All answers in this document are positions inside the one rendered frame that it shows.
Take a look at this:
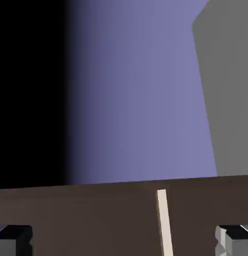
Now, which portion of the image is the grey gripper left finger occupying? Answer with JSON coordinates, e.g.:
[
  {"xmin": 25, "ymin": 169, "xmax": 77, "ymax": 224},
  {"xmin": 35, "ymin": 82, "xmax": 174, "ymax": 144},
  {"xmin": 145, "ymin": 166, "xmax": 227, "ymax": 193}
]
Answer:
[{"xmin": 0, "ymin": 224, "xmax": 34, "ymax": 256}]

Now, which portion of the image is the grey cabinet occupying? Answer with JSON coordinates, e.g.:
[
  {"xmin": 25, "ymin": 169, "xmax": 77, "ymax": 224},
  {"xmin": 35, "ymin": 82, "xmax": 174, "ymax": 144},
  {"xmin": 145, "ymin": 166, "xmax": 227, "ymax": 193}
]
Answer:
[{"xmin": 191, "ymin": 0, "xmax": 248, "ymax": 178}]

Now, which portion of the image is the pale beige strip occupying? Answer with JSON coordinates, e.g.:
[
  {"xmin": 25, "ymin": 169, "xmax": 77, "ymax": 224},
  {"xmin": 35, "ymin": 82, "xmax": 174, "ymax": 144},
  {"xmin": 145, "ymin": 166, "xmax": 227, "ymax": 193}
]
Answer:
[{"xmin": 156, "ymin": 188, "xmax": 174, "ymax": 256}]

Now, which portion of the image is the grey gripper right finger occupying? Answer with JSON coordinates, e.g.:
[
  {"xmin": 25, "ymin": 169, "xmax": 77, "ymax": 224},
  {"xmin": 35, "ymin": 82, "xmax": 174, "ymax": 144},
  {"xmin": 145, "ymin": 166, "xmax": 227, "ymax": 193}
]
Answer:
[{"xmin": 214, "ymin": 224, "xmax": 248, "ymax": 256}]

